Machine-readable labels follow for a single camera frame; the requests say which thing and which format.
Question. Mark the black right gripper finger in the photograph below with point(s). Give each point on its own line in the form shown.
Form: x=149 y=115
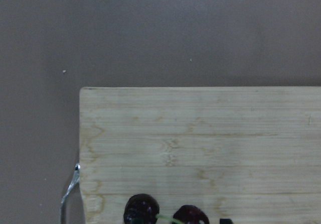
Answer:
x=225 y=221

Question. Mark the dark red cherry pair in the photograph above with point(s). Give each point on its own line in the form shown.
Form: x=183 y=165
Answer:
x=143 y=208

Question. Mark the bamboo cutting board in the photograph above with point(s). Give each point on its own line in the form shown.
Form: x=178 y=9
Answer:
x=251 y=154

